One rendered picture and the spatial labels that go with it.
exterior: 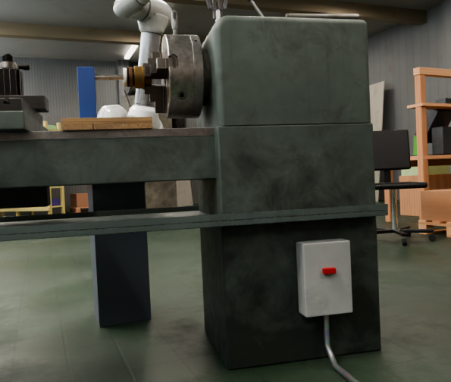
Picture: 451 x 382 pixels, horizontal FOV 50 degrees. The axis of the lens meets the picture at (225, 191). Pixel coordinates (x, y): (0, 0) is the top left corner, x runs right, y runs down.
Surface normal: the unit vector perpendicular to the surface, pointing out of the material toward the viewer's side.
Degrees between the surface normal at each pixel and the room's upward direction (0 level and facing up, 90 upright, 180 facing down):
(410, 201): 90
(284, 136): 90
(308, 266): 90
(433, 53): 90
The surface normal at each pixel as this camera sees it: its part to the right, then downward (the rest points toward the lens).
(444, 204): -0.91, 0.05
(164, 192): 0.58, 0.00
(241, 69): 0.22, 0.01
